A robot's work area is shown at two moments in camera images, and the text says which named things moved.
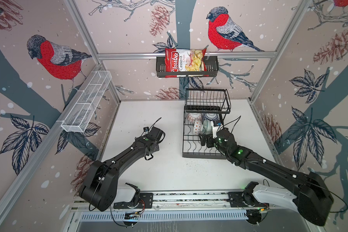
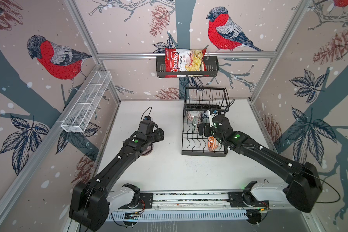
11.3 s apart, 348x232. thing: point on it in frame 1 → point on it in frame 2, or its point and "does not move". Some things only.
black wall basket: (212, 68) does not move
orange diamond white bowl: (198, 126) does not move
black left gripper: (157, 148) → (159, 134)
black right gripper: (209, 139) → (206, 128)
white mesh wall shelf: (85, 101) does not move
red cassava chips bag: (184, 60) does not move
